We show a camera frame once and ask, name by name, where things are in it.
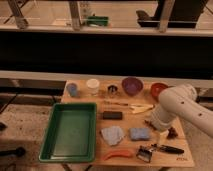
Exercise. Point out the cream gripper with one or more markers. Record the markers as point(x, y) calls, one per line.
point(162, 137)

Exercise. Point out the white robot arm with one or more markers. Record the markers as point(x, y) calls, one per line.
point(180, 101)

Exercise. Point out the bunch of dark grapes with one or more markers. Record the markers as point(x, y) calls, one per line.
point(172, 133)

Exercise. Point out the blue sponge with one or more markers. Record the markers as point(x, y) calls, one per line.
point(137, 134)

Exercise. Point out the red chili pepper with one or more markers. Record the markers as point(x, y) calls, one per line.
point(118, 153)

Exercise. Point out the yellow banana peel toy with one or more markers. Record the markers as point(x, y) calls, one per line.
point(141, 108)

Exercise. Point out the light blue cloth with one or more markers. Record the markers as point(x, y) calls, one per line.
point(112, 135)

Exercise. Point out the red-brown bowl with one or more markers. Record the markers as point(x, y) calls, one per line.
point(156, 89)

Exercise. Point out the black rectangular block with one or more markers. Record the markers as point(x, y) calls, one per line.
point(110, 115)

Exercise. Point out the purple bowl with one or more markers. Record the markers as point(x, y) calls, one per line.
point(132, 86)

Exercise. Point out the small metal cup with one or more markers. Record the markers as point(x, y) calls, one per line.
point(112, 90)

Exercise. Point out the white cup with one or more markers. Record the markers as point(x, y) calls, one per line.
point(93, 86)

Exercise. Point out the green plastic tray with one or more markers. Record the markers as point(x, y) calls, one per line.
point(70, 136)

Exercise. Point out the blue cup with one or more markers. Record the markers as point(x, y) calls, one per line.
point(72, 89)

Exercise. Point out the black machine on shelf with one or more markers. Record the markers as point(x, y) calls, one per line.
point(185, 14)

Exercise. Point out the green box on shelf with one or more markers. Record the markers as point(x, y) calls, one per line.
point(97, 20)

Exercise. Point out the black handled tool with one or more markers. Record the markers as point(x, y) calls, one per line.
point(167, 149)

